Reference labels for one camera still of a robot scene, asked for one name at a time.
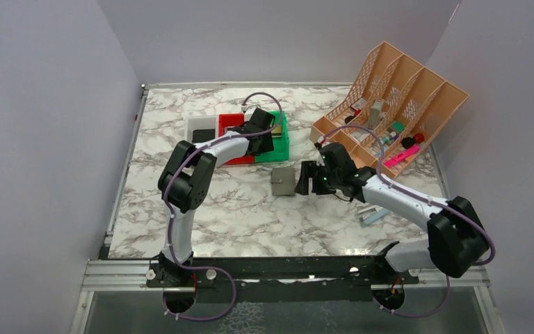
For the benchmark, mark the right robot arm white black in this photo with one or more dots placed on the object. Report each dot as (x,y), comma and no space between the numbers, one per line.
(456,239)

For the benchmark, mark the light blue stapler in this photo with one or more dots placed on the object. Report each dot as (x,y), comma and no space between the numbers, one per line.
(370,215)

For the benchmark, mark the red white small box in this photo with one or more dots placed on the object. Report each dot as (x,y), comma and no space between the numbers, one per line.
(358,105)

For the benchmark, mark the black mounting rail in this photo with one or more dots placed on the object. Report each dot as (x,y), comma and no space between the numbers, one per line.
(277,279)

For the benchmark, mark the green plastic bin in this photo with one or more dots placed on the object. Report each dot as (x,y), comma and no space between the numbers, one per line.
(281,145)

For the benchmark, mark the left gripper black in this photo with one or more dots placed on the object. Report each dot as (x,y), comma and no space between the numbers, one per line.
(266,127)

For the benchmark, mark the black card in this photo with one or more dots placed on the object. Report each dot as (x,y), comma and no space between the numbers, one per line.
(203,135)

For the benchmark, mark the grey box in organizer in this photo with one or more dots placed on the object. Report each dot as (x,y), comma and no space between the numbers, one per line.
(375,113)

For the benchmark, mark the pink highlighter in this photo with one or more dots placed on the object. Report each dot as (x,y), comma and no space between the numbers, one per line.
(402,156)

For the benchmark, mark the gold card with stripe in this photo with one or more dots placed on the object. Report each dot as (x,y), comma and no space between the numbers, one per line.
(277,132)

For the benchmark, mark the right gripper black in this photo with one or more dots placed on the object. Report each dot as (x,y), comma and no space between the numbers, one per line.
(313,175)

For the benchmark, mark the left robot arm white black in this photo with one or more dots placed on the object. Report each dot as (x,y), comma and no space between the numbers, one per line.
(186,178)

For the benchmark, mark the grey card holder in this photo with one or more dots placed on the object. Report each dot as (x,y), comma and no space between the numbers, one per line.
(283,181)

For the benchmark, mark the green capped glue stick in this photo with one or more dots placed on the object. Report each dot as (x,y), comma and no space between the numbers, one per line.
(393,132)

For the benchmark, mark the peach desk organizer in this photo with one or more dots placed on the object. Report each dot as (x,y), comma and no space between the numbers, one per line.
(414,95)

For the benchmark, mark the white plastic bin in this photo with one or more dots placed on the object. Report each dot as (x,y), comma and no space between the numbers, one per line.
(199,122)

